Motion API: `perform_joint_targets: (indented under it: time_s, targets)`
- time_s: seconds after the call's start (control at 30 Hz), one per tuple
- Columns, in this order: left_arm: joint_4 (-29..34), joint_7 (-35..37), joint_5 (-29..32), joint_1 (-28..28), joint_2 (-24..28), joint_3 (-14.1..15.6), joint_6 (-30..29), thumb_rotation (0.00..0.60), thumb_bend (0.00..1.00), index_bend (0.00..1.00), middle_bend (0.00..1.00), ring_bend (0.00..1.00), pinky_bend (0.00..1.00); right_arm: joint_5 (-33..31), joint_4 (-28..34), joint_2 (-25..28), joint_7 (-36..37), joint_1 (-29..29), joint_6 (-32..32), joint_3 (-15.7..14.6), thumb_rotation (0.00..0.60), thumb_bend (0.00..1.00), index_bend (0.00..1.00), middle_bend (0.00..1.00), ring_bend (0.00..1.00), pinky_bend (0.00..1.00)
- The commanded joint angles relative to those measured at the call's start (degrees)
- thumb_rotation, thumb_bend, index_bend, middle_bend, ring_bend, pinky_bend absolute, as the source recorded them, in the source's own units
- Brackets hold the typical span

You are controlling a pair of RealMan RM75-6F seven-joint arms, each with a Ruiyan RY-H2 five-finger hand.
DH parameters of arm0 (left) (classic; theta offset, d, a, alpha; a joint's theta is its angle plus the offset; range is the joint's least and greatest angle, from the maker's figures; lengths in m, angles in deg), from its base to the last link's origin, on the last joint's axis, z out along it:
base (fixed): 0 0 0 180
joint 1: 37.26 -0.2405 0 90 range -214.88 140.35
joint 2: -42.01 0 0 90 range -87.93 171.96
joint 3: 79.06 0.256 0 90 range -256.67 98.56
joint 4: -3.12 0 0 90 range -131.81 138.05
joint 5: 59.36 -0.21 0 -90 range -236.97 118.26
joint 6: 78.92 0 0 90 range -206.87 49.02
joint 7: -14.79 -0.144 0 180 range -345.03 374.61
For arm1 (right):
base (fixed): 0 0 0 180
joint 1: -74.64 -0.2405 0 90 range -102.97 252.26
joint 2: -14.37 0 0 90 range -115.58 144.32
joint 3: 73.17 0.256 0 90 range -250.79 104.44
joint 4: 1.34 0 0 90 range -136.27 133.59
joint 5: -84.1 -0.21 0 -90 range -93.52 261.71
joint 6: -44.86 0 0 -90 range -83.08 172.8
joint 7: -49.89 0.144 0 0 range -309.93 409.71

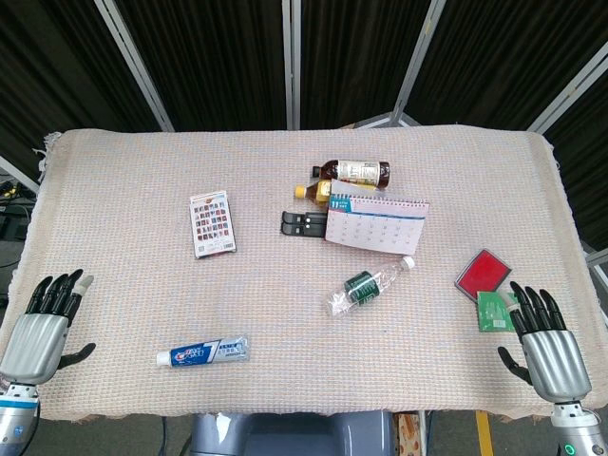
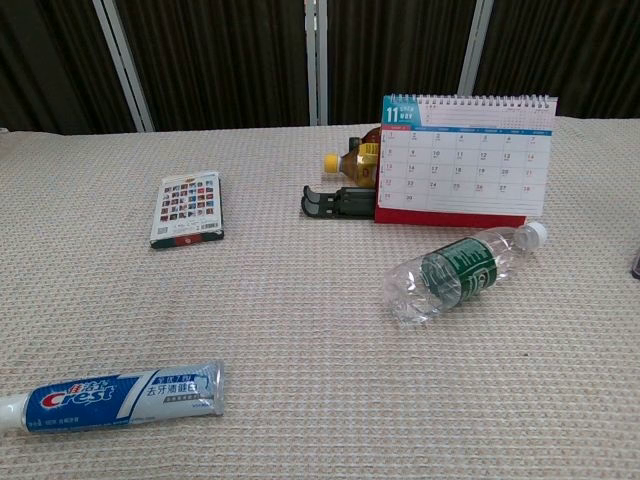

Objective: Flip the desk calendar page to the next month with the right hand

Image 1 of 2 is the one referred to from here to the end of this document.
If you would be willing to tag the card box with picture grid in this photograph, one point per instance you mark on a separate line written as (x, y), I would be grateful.
(213, 223)

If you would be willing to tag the black folding screen panel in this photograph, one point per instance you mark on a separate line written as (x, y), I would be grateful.
(57, 71)
(214, 62)
(589, 180)
(499, 62)
(351, 57)

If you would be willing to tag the grey robot torso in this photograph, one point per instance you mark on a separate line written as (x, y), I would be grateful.
(294, 434)

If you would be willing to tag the clear green label water bottle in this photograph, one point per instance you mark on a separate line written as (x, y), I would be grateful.
(363, 285)

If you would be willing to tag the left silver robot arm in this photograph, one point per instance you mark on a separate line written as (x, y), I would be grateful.
(16, 413)

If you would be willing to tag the beige woven tablecloth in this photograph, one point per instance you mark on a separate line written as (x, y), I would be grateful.
(304, 304)

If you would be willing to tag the green paper packet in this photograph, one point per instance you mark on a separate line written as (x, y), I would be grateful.
(491, 313)

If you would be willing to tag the wooden table leg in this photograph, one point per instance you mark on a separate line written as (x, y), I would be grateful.
(411, 434)

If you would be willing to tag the dark tea bottle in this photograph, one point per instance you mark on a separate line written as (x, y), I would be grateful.
(356, 171)

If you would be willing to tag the blue white toothpaste tube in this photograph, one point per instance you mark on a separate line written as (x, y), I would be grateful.
(204, 352)

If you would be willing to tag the yellow cap drink bottle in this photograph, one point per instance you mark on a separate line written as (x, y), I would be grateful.
(316, 189)

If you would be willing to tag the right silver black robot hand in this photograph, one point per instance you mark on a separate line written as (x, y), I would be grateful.
(553, 361)

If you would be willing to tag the spiral desk calendar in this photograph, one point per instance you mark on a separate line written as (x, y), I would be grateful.
(380, 228)

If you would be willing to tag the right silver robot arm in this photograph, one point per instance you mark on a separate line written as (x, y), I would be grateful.
(579, 432)

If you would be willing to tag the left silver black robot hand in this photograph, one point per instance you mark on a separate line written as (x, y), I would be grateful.
(35, 342)

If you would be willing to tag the black folding phone stand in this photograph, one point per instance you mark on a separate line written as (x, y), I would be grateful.
(304, 223)

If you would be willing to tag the red ink pad case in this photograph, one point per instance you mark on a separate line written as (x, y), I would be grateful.
(482, 271)

